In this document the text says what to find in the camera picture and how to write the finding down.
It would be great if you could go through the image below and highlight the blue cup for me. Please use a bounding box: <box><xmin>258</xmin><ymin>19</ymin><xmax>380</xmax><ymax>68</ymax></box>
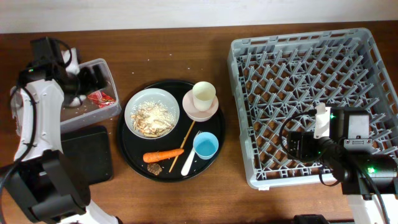
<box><xmin>193</xmin><ymin>132</ymin><xmax>219</xmax><ymax>160</ymax></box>

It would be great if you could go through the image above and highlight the brown cookie piece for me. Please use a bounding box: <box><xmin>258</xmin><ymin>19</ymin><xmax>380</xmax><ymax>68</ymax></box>
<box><xmin>147</xmin><ymin>163</ymin><xmax>163</xmax><ymax>176</ymax></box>

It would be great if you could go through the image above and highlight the red snack wrapper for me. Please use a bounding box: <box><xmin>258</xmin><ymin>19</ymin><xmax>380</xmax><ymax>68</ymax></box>
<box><xmin>87</xmin><ymin>90</ymin><xmax>116</xmax><ymax>108</ymax></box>

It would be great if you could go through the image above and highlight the orange carrot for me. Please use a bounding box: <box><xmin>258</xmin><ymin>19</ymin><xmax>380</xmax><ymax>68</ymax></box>
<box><xmin>143</xmin><ymin>149</ymin><xmax>184</xmax><ymax>163</ymax></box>

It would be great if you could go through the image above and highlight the black square bin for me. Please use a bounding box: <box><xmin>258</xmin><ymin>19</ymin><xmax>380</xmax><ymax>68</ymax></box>
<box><xmin>61</xmin><ymin>126</ymin><xmax>114</xmax><ymax>185</ymax></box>

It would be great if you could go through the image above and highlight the white plastic fork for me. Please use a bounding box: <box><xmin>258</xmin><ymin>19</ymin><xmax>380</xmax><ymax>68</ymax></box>
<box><xmin>181</xmin><ymin>147</ymin><xmax>195</xmax><ymax>176</ymax></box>

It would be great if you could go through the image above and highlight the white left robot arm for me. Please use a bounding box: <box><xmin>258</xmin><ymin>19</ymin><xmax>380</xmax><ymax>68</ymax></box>
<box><xmin>1</xmin><ymin>37</ymin><xmax>121</xmax><ymax>223</ymax></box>

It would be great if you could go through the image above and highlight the white tissue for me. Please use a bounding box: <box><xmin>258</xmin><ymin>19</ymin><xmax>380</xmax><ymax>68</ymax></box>
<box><xmin>67</xmin><ymin>95</ymin><xmax>86</xmax><ymax>108</ymax></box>

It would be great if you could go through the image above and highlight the grey dishwasher rack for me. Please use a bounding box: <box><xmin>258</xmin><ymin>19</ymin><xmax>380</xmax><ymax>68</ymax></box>
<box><xmin>227</xmin><ymin>28</ymin><xmax>397</xmax><ymax>190</ymax></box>

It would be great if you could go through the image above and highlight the round black tray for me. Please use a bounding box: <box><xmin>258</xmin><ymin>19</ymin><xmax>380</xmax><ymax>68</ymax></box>
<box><xmin>116</xmin><ymin>80</ymin><xmax>226</xmax><ymax>182</ymax></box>

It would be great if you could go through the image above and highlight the pink bowl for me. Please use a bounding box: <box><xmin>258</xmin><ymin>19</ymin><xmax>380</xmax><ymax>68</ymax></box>
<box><xmin>182</xmin><ymin>89</ymin><xmax>220</xmax><ymax>123</ymax></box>

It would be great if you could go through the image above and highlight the cream cup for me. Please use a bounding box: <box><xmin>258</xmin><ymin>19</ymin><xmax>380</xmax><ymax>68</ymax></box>
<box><xmin>192</xmin><ymin>82</ymin><xmax>216</xmax><ymax>111</ymax></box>

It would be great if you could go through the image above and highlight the grey plate with food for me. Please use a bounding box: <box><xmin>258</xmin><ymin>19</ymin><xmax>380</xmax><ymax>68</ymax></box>
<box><xmin>124</xmin><ymin>88</ymin><xmax>180</xmax><ymax>139</ymax></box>

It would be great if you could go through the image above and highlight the wooden chopstick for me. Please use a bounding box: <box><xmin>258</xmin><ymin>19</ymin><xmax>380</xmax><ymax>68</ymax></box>
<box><xmin>169</xmin><ymin>121</ymin><xmax>196</xmax><ymax>173</ymax></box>

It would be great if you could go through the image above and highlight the clear plastic waste bin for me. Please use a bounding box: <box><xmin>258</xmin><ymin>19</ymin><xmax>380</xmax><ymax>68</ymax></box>
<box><xmin>60</xmin><ymin>58</ymin><xmax>121</xmax><ymax>134</ymax></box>

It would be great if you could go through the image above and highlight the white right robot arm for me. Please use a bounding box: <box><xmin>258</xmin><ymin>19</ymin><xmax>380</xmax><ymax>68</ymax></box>
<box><xmin>280</xmin><ymin>103</ymin><xmax>397</xmax><ymax>223</ymax></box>

